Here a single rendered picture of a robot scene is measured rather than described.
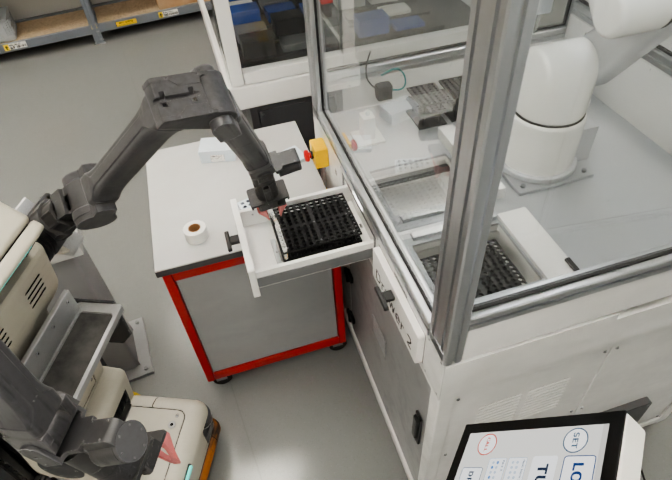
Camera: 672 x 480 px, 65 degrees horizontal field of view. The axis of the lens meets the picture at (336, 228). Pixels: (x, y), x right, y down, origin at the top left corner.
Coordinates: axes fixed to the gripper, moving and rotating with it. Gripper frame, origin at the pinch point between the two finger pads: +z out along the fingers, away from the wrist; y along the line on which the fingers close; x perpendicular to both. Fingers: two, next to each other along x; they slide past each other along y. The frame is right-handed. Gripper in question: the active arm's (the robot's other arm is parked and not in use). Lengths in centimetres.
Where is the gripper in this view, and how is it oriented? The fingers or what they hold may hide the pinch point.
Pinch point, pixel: (274, 214)
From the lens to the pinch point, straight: 145.1
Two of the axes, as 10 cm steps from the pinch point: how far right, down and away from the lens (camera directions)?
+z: 1.0, 6.0, 8.0
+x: 3.2, 7.4, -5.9
